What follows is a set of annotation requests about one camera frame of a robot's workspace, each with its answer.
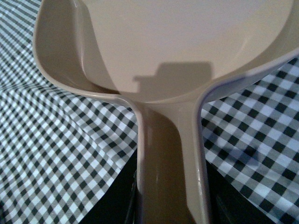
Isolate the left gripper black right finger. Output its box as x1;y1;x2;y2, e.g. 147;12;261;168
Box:
206;163;274;224

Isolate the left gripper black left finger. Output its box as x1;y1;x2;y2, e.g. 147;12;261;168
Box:
80;151;137;224

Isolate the beige plastic dustpan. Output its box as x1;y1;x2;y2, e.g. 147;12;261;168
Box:
33;0;299;224

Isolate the black white checkered bedsheet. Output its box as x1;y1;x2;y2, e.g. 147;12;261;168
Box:
0;0;299;224

